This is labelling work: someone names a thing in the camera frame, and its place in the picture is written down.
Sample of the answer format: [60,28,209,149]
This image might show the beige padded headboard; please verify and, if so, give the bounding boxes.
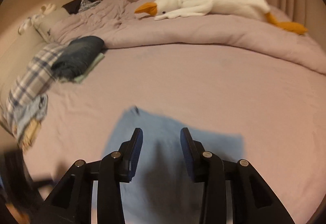
[0,26,44,102]

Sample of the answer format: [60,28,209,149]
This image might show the pink duvet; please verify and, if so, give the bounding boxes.
[50,0,326,74]

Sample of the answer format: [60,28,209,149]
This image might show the plaid pillow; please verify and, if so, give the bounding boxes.
[0,43,68,135]

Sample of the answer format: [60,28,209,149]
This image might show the blue plaid shirt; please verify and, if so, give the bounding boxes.
[78,0,102,13]

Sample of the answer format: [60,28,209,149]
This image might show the light blue denim pants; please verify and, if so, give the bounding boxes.
[100,106,245,224]

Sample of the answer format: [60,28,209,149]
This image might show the white spotted dog plush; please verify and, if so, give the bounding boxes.
[18,17,35,35]

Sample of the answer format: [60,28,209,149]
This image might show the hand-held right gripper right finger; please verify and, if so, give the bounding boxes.
[180,127,296,224]

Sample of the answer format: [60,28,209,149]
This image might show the folded pale green cloth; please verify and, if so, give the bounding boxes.
[74,53,105,84]

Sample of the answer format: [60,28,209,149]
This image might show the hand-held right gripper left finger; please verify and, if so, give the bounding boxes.
[33,127,143,224]

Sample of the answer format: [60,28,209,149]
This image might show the folded dark blue jeans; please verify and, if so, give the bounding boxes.
[51,36,105,79]

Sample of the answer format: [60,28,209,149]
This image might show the small white plush toy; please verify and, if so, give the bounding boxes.
[31,3,56,20]

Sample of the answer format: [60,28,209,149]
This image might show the dark crumpled clothing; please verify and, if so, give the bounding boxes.
[62,0,88,14]

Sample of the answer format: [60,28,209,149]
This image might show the crumpled light denim shorts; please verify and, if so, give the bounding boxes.
[11,94,49,138]

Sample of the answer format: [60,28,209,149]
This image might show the bed with pink sheet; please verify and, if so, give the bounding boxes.
[0,0,326,224]

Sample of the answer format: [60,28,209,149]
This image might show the beige pillow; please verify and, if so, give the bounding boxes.
[33,7,70,43]

